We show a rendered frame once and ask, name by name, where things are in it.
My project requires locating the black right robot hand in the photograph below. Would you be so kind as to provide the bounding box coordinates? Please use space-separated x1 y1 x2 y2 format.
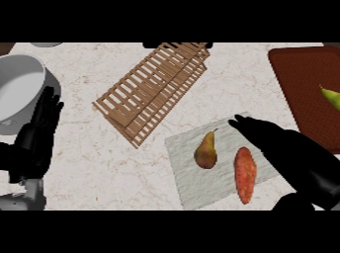
228 114 340 211

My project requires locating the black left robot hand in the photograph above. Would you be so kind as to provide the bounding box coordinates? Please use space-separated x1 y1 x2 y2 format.
0 86 65 185

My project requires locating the orange sweet potato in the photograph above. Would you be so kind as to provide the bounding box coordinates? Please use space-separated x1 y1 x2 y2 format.
234 146 259 206

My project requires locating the grey marble placemat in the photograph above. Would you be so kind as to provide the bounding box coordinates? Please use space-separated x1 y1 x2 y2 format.
164 111 283 211

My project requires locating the wooden slatted tiered shelf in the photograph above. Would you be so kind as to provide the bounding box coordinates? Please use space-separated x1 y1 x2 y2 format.
92 42 212 149

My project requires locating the grey metal pot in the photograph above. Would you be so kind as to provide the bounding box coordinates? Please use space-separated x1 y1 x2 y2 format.
0 53 62 136

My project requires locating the brown green pear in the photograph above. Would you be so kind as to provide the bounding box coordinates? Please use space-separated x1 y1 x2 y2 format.
194 127 221 170

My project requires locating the brown red tray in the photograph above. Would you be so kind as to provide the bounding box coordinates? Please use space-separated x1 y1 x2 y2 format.
268 45 340 155

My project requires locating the grey round object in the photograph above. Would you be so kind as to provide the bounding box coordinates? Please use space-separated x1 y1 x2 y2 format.
30 42 64 48

